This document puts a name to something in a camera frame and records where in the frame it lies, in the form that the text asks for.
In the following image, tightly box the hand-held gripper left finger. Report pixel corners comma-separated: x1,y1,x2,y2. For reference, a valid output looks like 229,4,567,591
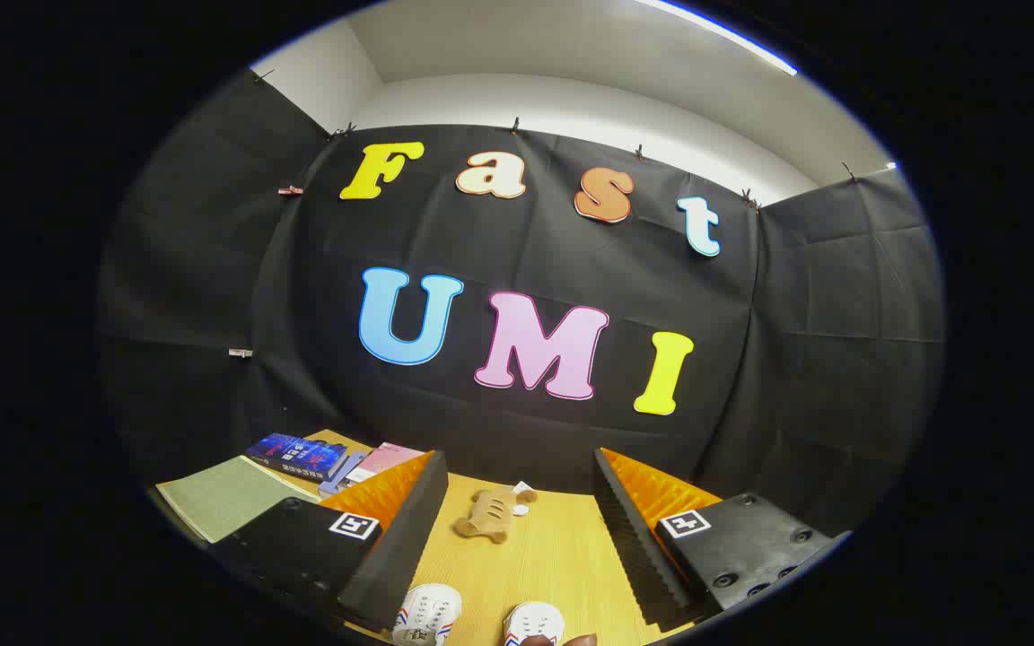
209,450,450,634

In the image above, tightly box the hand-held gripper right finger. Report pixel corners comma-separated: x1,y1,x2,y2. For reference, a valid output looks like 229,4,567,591
592,447,852,629

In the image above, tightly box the white striped sneaker shoe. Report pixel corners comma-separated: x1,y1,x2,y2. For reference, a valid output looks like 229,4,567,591
504,601,565,646
391,583,462,646

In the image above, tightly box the cream fabric storage box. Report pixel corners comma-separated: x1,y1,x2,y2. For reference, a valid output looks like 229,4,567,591
155,456,320,544

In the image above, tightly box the pink cover book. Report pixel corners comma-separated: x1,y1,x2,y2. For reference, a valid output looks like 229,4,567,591
344,442,428,488

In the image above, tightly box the brown plush toy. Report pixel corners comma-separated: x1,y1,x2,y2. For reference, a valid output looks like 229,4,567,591
454,487,527,544

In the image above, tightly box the dark blue printed book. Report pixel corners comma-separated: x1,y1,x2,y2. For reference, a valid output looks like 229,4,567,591
245,433,349,483

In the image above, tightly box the black backdrop cloth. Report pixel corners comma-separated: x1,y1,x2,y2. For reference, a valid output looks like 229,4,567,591
97,70,947,539

